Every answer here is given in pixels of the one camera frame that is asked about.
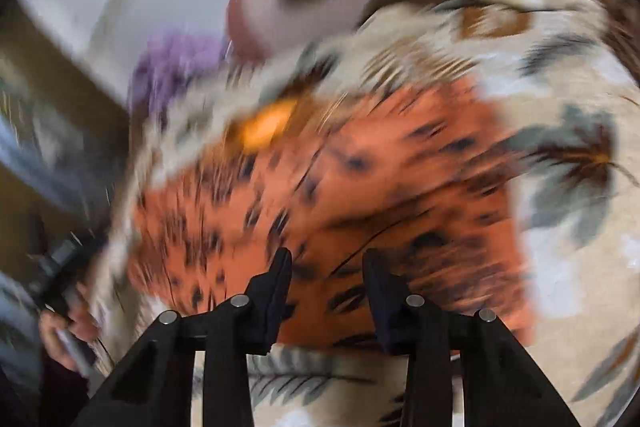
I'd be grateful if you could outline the pink bolster cushion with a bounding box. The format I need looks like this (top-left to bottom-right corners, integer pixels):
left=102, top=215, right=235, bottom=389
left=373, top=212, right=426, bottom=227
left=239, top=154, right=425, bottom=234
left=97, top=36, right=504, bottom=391
left=225, top=0, right=566, bottom=62

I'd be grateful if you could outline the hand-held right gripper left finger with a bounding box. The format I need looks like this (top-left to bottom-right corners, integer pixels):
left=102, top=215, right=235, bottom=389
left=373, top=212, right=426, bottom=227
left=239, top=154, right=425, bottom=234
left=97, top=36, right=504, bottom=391
left=70, top=247, right=293, bottom=427

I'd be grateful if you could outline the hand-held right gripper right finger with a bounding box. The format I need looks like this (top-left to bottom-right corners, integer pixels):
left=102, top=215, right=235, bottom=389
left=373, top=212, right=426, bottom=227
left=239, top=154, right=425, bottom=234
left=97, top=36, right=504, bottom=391
left=362, top=249, right=583, bottom=427

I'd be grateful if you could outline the orange black floral blouse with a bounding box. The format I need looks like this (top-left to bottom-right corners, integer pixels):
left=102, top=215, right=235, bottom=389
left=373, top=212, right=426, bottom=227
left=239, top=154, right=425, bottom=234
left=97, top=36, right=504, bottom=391
left=125, top=74, right=536, bottom=350

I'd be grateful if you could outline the wooden door with glass panel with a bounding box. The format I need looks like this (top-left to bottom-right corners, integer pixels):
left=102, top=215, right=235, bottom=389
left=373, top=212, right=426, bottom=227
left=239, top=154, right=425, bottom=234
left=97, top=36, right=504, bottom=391
left=0, top=0, right=131, bottom=288

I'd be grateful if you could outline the purple floral cloth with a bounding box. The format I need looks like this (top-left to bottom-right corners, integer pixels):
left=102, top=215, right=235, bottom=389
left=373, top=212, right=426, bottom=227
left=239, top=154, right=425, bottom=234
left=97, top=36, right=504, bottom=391
left=127, top=32, right=228, bottom=122

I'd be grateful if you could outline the person's left hand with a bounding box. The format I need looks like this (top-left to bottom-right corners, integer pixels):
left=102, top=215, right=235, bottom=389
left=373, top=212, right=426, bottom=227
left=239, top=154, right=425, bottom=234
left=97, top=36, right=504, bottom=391
left=39, top=292, right=101, bottom=373

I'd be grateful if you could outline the beige leaf print blanket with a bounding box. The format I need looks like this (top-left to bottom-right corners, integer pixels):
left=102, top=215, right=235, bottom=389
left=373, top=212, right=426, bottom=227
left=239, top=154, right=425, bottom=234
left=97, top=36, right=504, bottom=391
left=90, top=0, right=640, bottom=427

